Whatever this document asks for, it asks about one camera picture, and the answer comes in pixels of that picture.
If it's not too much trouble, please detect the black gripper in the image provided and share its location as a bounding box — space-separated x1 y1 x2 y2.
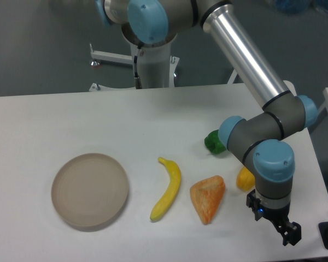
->
246 189 302 246

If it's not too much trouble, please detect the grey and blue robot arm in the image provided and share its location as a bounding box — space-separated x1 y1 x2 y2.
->
95 1 318 245

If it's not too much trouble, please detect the yellow pepper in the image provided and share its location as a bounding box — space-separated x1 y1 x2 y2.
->
236 167 255 192

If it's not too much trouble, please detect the green pepper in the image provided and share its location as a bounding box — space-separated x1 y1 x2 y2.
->
204 130 226 155

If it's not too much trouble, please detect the orange triangular pastry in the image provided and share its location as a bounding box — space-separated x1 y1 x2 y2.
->
190 175 225 225

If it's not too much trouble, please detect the yellow banana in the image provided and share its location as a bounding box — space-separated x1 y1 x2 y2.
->
150 157 181 222

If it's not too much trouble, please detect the beige round plate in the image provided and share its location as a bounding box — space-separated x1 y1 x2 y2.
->
51 153 129 231

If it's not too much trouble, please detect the black cable on pedestal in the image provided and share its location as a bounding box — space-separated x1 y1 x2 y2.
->
133 40 144 90

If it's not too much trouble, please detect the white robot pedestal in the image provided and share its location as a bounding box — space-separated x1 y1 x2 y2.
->
89 27 180 92

